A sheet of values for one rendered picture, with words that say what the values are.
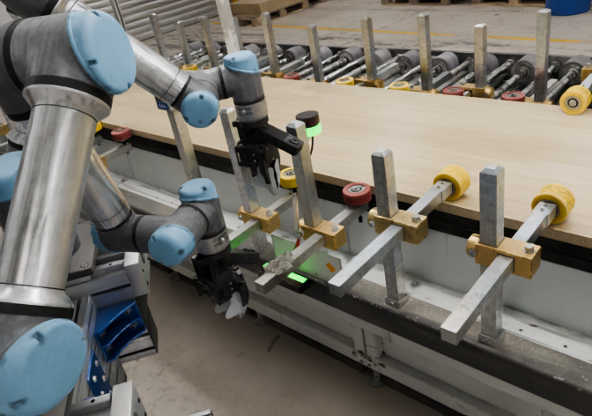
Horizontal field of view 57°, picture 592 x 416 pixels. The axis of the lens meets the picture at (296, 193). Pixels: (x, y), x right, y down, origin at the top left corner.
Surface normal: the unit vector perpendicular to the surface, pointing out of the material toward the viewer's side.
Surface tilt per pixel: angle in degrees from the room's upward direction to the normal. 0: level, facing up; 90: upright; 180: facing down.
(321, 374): 0
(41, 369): 95
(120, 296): 90
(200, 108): 90
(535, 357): 0
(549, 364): 0
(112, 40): 85
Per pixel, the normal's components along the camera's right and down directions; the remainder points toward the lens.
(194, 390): -0.17, -0.86
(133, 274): 0.23, 0.43
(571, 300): -0.65, 0.46
